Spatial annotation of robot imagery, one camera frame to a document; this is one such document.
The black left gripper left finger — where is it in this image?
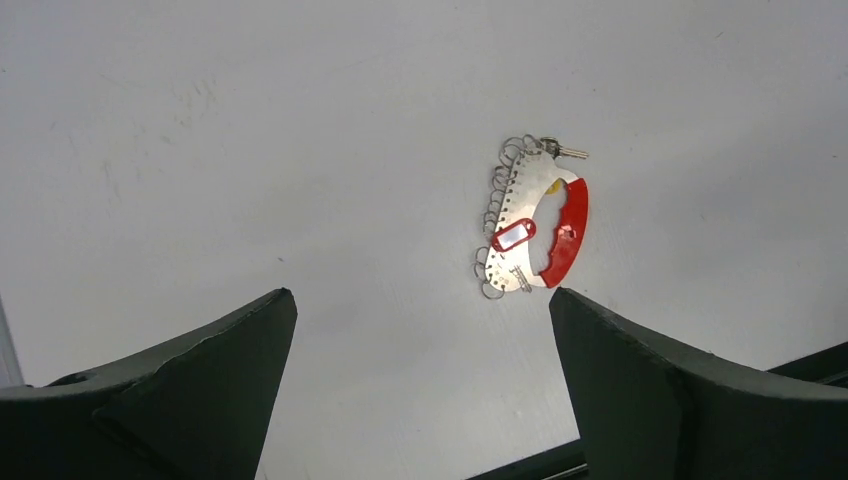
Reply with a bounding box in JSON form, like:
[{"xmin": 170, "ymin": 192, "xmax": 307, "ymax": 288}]
[{"xmin": 1, "ymin": 288, "xmax": 298, "ymax": 479}]

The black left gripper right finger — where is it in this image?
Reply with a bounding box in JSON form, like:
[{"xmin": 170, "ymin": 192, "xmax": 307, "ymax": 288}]
[{"xmin": 549, "ymin": 289, "xmax": 847, "ymax": 479}]

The metal key organizer red handle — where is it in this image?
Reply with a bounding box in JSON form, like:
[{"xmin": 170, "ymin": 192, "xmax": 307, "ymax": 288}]
[{"xmin": 473, "ymin": 134, "xmax": 590, "ymax": 300}]

